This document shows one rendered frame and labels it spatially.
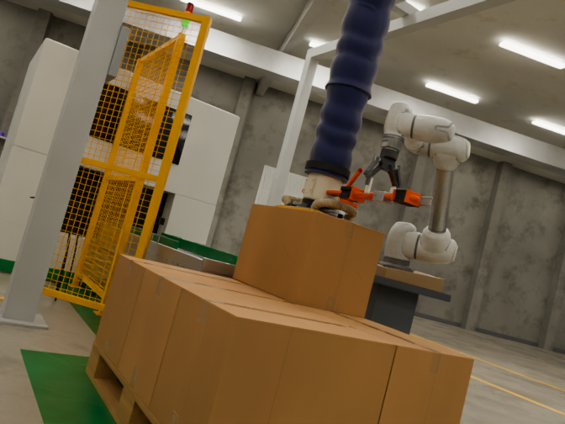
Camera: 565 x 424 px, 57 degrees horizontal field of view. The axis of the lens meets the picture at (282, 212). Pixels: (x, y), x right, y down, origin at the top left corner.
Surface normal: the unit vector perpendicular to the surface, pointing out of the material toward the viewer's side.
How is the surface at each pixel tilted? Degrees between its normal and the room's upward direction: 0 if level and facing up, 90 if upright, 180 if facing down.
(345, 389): 90
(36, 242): 90
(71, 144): 90
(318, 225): 90
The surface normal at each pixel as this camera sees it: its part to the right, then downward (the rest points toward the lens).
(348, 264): 0.51, 0.07
